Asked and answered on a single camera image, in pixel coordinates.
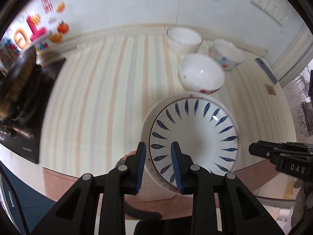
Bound blue base cabinet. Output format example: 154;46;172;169
1;163;56;234

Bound white bowl with red flowers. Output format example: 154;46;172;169
178;53;226;94

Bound black gas stove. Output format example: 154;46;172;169
1;58;66;164

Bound striped cat table cloth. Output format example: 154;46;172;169
39;26;298;220

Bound white bowl with blue pattern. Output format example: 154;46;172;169
210;38;245;71

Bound white gloved right hand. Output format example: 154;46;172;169
291;179;313;228

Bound middle wall socket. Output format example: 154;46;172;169
265;0;281;19

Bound white plate with floral print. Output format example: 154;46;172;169
141;92;239;201

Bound colourful wall stickers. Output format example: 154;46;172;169
1;0;69;67

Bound plain white bowl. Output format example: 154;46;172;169
166;27;203;55

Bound brown label patch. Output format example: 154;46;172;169
265;84;276;96

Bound black frying pan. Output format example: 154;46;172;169
1;46;37;121

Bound glass sliding door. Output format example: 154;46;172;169
282;63;312;143

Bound white plate with blue stripes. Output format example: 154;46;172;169
148;97;239;186

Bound blue smartphone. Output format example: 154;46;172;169
255;57;277;85

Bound right wall socket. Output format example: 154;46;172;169
275;9;289;26

